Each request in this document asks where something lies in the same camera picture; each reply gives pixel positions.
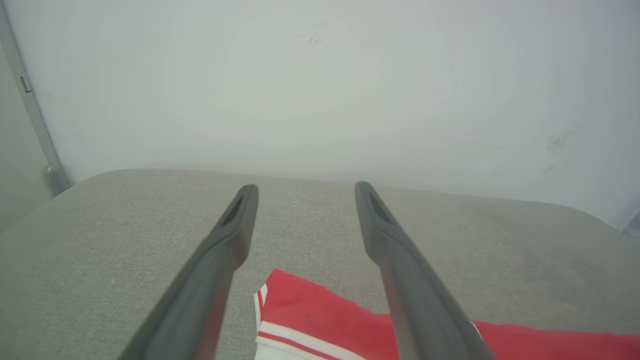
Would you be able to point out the red white t-shirt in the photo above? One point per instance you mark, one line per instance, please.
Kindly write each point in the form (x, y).
(325, 320)

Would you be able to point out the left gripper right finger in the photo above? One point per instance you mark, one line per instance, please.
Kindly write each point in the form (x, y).
(415, 300)

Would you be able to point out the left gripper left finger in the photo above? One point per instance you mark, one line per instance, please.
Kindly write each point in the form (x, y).
(210, 290)

